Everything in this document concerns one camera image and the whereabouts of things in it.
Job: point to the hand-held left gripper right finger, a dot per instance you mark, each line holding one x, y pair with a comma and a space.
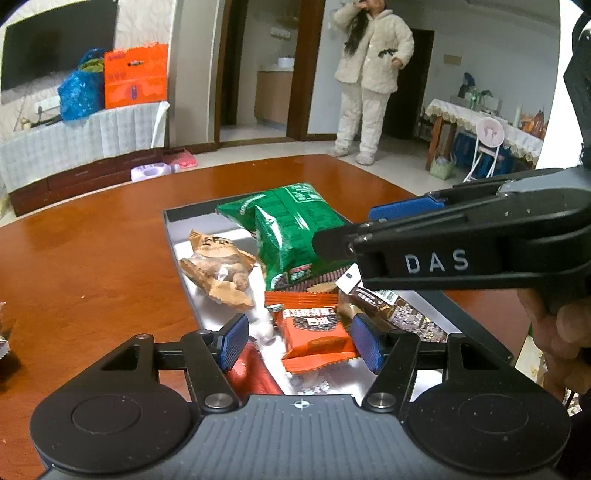
367, 342

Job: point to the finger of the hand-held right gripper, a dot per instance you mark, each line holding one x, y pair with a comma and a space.
337, 240
406, 207

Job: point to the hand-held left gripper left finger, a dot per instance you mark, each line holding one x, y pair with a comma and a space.
235, 339

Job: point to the metal tray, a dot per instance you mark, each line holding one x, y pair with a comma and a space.
217, 304

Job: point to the long dark snack bar packet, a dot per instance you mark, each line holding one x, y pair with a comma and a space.
401, 314

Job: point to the olive snack packet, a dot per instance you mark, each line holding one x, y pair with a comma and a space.
321, 288

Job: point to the orange snack packet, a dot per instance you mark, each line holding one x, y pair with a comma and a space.
314, 332

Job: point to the person's right hand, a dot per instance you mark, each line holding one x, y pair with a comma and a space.
563, 341

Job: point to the red snack packet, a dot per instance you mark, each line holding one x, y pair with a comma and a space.
251, 369

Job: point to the green snack bag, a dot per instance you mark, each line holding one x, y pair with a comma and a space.
286, 226

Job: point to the green woven bag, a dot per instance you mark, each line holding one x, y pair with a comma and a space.
442, 168

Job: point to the tan nut snack packet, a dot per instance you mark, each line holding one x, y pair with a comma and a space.
217, 265

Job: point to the pink and white folding chair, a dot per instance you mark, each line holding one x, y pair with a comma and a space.
489, 134

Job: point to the table with cream cloth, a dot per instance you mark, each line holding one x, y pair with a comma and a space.
466, 115

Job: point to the wooden kitchen cabinet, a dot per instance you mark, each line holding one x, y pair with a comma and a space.
273, 97

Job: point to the pink slippers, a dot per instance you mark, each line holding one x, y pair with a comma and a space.
181, 159

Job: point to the purple plastic floor item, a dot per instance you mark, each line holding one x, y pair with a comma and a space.
150, 172

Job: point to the brown television cabinet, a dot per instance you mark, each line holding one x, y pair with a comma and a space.
69, 177

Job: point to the grey clear snack packet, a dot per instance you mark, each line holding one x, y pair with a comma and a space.
2, 347

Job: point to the white lace cabinet cloth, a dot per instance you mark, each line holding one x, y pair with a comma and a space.
83, 138

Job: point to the orange gift box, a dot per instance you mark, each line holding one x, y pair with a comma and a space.
136, 76

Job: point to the blue plastic bag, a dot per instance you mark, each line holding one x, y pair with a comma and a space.
81, 92

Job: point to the black wall television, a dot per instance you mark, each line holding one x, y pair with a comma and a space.
51, 41

